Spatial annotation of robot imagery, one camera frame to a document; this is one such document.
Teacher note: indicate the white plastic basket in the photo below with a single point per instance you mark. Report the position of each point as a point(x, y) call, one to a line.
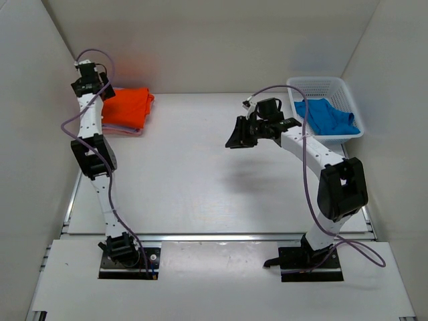
point(335, 91)

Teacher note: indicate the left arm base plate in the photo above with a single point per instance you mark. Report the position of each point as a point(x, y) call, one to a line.
point(136, 269)

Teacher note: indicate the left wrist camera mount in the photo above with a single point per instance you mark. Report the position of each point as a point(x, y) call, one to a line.
point(81, 63)

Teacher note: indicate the orange t-shirt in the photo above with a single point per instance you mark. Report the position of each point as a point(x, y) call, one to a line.
point(128, 108)

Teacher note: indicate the folded pink t-shirt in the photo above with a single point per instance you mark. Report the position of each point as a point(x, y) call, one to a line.
point(121, 133)

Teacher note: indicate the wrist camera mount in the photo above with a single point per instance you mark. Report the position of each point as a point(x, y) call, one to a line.
point(250, 107)
point(81, 63)

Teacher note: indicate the folded purple t-shirt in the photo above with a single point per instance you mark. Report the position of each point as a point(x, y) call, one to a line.
point(120, 128)

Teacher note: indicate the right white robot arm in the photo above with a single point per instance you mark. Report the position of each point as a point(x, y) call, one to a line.
point(341, 183)

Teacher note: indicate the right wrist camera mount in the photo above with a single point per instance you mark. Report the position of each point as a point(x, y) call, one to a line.
point(250, 107)

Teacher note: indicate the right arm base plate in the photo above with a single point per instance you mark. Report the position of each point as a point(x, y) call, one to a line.
point(301, 264)

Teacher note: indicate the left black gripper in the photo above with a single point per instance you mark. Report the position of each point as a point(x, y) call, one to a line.
point(110, 93)

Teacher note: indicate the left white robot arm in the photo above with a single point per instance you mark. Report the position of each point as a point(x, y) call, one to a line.
point(97, 161)

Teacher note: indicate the blue t-shirt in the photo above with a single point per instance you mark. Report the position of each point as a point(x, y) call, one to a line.
point(325, 120)

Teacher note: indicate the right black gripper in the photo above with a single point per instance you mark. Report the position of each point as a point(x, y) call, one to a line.
point(239, 138)

